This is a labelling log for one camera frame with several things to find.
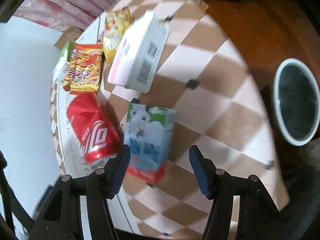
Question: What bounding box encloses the blue white milk carton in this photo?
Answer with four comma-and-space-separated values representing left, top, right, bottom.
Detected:
124, 103, 176, 184

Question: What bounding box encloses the brown paper bag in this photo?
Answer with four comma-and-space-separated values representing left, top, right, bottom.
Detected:
54, 26, 83, 50

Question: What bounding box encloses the pink floral curtain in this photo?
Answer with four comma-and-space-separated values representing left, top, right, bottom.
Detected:
14, 0, 119, 32

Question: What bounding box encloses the white rimmed trash bin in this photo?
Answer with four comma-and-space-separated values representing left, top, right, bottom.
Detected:
271, 58, 319, 146

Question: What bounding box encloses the yellow panda snack bag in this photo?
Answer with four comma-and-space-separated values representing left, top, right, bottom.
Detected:
100, 7, 131, 67

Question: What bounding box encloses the pink white long box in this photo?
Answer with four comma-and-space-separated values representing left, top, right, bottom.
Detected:
107, 10, 169, 94

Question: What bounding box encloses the orange fries snack bag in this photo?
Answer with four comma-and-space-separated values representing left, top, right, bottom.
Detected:
61, 43, 104, 95

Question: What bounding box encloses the red cola can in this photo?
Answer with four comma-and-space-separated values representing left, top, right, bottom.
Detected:
67, 92, 121, 164

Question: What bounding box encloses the green white tissue box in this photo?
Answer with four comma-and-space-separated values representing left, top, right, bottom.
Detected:
53, 41, 75, 84

